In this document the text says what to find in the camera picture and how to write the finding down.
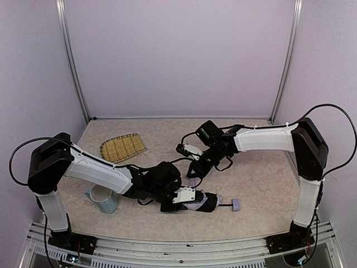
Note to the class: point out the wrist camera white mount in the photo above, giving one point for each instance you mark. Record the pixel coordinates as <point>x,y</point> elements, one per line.
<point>187,194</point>
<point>189,151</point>

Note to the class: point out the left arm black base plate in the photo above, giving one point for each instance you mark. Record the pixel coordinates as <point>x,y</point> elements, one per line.
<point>79,243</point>

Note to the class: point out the aluminium front rail frame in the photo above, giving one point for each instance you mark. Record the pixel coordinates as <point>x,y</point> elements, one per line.
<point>118,252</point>

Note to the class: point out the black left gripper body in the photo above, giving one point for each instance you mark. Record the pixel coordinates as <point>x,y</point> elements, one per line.
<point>199,201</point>

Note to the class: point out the woven bamboo tray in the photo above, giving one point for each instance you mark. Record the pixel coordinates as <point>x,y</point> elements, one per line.
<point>120,148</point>

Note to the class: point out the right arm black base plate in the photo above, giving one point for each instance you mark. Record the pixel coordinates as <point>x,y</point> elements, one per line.
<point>286,242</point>

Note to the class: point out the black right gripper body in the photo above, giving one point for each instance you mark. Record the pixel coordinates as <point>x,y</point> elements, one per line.
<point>205,159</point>

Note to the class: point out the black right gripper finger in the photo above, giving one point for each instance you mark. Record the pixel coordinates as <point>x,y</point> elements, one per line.
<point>194,170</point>
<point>200,174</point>

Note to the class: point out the light blue plastic pitcher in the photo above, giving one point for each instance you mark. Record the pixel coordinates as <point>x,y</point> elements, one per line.
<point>104,198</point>

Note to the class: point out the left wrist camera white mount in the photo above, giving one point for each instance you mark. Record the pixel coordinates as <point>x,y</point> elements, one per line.
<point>187,194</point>

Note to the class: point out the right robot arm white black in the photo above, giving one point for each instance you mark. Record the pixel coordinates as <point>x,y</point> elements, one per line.
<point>301,138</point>

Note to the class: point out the lilac folding umbrella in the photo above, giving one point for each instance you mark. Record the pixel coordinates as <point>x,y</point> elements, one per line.
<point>208,202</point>

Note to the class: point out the left aluminium corner post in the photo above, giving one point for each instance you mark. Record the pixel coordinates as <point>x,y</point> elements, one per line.
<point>61,12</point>

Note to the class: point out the right aluminium corner post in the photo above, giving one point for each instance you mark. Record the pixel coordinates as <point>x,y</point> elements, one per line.
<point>296,18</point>

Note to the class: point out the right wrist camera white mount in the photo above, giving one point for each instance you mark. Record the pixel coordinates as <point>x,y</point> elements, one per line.
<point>189,151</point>

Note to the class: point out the aluminium corner post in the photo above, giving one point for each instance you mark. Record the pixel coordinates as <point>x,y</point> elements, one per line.
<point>296,18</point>
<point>61,12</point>

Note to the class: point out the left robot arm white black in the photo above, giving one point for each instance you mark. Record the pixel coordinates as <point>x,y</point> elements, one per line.
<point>58,157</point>

